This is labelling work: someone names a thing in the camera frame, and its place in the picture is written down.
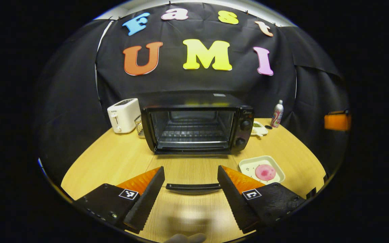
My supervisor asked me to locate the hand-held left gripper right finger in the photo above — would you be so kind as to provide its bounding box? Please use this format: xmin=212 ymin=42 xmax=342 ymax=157
xmin=217 ymin=165 xmax=306 ymax=234

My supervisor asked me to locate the metal wire basket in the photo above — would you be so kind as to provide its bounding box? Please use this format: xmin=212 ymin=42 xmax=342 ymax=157
xmin=134 ymin=115 xmax=145 ymax=137

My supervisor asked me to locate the white square plate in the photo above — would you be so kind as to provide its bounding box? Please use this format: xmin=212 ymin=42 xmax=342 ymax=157
xmin=239 ymin=155 xmax=286 ymax=185

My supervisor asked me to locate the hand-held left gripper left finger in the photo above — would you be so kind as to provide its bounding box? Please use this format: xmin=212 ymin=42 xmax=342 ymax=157
xmin=74 ymin=166 xmax=165 ymax=234

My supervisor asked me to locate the white divided grain dish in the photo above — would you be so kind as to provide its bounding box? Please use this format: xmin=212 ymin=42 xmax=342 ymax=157
xmin=251 ymin=121 xmax=268 ymax=137

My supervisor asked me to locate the black electric oven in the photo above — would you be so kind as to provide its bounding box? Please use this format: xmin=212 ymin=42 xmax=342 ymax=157
xmin=140 ymin=92 xmax=256 ymax=195

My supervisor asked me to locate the black backdrop cloth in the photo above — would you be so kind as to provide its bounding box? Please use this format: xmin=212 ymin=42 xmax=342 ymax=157
xmin=36 ymin=2 xmax=350 ymax=186

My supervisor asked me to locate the white toaster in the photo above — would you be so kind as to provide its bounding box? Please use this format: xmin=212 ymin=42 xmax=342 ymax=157
xmin=107 ymin=98 xmax=141 ymax=134

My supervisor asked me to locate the pink round patty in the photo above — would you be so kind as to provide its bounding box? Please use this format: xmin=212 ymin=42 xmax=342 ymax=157
xmin=255 ymin=164 xmax=277 ymax=181

